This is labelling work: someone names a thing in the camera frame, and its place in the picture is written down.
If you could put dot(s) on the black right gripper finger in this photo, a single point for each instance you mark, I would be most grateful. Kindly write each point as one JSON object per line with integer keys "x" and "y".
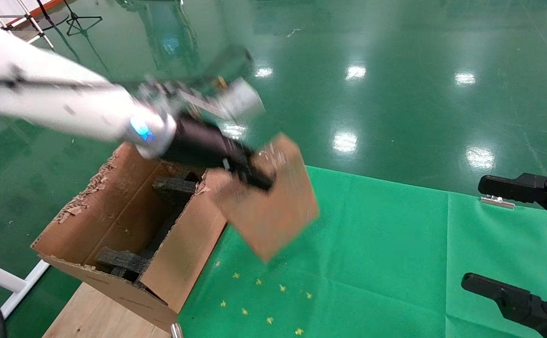
{"x": 522, "y": 305}
{"x": 527, "y": 188}

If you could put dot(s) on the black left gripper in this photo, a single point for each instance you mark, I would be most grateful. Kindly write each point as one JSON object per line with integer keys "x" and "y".
{"x": 203, "y": 143}

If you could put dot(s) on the small cardboard box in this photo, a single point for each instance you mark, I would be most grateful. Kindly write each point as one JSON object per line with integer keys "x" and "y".
{"x": 273, "y": 220}

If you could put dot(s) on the large open cardboard carton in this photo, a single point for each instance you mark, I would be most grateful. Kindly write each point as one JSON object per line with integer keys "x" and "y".
{"x": 179, "y": 263}

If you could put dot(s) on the silver metal cloth clip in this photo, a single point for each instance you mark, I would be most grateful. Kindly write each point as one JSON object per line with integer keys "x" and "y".
{"x": 497, "y": 202}
{"x": 176, "y": 331}

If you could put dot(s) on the black foam block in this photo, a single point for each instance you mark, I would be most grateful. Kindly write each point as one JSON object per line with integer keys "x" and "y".
{"x": 121, "y": 260}
{"x": 175, "y": 188}

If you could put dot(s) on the green table cloth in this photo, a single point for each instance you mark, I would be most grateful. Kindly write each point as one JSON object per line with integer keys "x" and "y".
{"x": 395, "y": 258}

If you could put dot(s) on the light wooden table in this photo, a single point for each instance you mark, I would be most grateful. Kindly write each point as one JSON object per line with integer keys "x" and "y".
{"x": 90, "y": 319}

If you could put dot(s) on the black tripod stand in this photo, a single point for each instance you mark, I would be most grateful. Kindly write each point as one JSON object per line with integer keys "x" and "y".
{"x": 74, "y": 21}

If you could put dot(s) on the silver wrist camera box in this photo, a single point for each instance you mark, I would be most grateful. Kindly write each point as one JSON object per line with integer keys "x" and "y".
{"x": 240, "y": 98}

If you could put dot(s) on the white metal rack frame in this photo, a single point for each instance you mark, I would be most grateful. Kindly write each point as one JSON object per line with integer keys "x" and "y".
{"x": 32, "y": 21}

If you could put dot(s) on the white tube frame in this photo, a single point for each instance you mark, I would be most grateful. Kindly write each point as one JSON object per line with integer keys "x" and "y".
{"x": 1, "y": 279}

